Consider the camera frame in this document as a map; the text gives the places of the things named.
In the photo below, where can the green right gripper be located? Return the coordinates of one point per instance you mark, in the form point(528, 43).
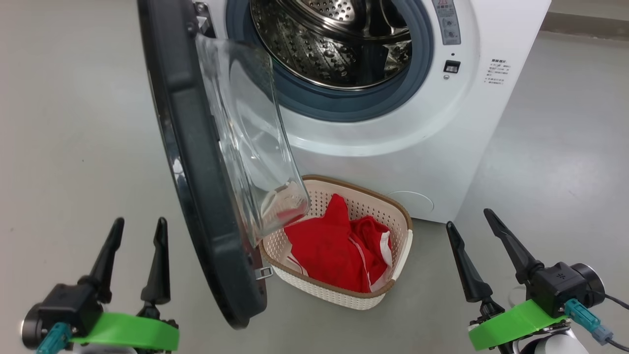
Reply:
point(511, 324)

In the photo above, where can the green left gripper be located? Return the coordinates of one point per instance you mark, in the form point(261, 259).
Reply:
point(132, 332)

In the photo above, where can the red and white clothes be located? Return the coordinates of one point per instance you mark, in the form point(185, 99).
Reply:
point(334, 250)

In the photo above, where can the cream perforated laundry basket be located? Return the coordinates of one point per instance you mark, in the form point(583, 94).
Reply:
point(373, 206)

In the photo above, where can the white washing machine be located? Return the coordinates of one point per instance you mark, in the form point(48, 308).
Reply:
point(442, 137)

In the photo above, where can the grey warning label strip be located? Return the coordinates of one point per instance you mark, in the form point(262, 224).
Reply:
point(447, 22)

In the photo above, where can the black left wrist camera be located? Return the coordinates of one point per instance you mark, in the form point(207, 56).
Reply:
point(66, 307)

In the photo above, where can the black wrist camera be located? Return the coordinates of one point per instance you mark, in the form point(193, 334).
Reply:
point(66, 307)
point(565, 285)

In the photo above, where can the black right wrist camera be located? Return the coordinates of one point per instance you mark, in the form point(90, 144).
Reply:
point(565, 285)

